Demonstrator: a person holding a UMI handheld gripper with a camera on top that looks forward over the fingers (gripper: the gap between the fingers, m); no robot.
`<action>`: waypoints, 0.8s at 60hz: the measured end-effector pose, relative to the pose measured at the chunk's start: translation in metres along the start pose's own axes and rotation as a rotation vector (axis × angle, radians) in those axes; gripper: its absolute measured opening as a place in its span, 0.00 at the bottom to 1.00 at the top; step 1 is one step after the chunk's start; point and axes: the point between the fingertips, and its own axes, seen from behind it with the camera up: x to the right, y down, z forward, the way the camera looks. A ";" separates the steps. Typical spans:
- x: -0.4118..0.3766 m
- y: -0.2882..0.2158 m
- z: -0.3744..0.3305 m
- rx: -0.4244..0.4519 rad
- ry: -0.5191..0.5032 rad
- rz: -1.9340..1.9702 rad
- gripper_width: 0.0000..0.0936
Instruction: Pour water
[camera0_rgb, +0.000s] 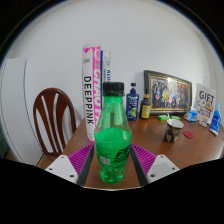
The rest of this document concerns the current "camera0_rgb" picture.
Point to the white paper gift bag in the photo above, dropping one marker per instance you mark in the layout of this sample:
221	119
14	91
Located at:
204	101

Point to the dark blue pump bottle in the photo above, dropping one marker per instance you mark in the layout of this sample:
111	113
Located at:
132	106

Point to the pink white shuttlecock tube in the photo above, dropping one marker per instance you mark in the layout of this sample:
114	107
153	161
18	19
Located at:
90	93

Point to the small beige snack packet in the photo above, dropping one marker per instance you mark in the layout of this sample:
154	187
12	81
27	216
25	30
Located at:
203	124

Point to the small green packet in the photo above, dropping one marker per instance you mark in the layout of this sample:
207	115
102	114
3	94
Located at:
175	117
163	117

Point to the framed group photo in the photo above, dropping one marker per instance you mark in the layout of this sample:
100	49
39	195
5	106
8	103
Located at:
168	93

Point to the white stirrer in cup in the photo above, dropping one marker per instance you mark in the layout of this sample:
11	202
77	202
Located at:
168	117

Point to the blue tissue pack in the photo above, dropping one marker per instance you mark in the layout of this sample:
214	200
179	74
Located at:
191	116

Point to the flat round red coaster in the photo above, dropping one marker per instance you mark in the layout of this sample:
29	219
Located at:
188	134

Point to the dark wooden chair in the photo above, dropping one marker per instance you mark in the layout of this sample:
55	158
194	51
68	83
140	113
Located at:
53	100

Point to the blue detergent bottle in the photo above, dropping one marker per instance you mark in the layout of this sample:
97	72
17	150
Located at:
215	121

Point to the patterned paper cup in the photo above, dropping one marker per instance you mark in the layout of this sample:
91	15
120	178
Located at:
173	131

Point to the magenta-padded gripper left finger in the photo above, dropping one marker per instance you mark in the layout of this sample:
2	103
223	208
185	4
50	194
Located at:
63	166

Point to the white door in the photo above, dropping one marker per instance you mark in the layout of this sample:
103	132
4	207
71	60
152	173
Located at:
13	110

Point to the green plastic drink bottle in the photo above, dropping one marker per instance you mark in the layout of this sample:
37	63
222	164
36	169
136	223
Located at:
112	140

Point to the amber pump bottle yellow label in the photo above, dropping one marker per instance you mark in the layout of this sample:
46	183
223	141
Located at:
145	108

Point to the blue white shuttlecock tube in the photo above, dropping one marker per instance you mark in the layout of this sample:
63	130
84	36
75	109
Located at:
106	66

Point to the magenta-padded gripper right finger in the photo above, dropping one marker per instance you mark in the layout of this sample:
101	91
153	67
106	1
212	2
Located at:
161	166

